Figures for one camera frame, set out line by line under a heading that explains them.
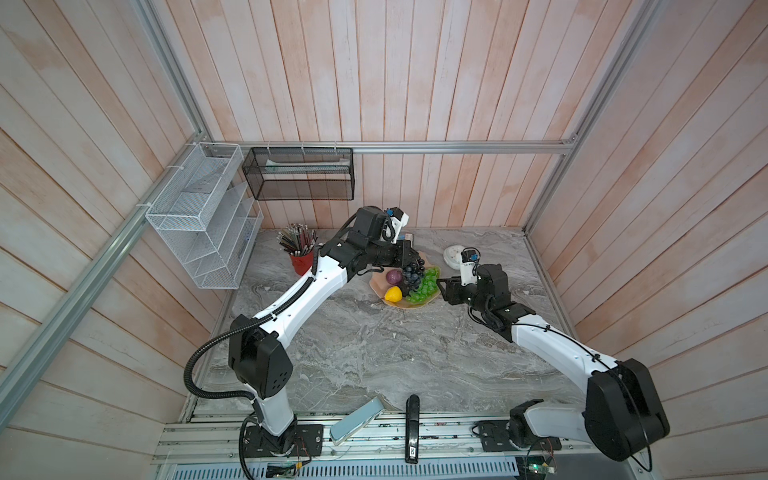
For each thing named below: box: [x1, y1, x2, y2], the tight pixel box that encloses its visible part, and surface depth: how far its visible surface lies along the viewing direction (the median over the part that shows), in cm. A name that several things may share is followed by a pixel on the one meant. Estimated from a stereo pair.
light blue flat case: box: [329, 396, 385, 446], surface depth 76 cm
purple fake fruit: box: [386, 269, 403, 285], surface depth 103 cm
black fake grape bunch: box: [402, 257, 426, 297], surface depth 81 cm
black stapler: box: [405, 394, 421, 465], surface depth 75 cm
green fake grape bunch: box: [406, 266, 441, 304], surface depth 95 cm
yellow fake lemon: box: [384, 286, 403, 303], surface depth 97 cm
